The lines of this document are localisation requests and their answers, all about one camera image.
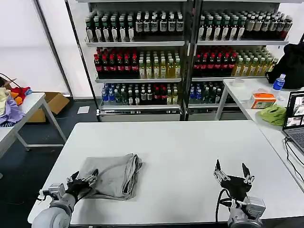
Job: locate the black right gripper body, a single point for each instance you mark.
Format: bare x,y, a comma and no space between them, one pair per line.
236,186

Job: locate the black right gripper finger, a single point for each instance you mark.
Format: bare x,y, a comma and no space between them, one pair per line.
248,177
219,174

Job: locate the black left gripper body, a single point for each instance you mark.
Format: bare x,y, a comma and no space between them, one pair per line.
77,187

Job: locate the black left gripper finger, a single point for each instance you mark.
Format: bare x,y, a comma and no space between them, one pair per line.
91,180
72,177

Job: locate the grey cloth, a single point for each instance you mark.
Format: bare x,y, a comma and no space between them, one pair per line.
111,175

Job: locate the white desk with laptop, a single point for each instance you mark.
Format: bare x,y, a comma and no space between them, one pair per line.
275,145

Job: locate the green cloth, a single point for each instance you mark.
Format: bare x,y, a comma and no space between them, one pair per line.
273,114

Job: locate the white paper sheet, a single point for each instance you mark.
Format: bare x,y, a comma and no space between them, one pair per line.
83,109

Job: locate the grey laptop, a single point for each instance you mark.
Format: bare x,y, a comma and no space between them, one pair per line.
295,123

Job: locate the brown cardboard box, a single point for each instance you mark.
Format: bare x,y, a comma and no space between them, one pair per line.
57,102

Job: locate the orange tissue pack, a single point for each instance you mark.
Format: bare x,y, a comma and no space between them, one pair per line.
263,101

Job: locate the white table with grey legs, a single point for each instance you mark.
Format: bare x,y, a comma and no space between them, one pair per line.
244,91

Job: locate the white side table with clothes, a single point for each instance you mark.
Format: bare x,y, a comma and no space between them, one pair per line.
33,99

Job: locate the purple cloth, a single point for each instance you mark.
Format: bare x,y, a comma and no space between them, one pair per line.
13,111

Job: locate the clear water bottle blue label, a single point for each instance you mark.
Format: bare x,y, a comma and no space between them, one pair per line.
278,85

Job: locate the red cloth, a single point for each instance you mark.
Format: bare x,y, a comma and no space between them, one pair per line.
20,93

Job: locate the cream yellow cloth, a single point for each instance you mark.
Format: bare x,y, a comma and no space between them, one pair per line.
3,99

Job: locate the black backpack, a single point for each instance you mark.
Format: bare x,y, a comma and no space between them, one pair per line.
289,66

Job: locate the shelf unit with drink bottles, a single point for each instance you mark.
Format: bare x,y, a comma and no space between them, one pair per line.
137,61
237,57

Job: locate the grey window frame post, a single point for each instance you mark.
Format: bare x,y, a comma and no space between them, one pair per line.
51,47

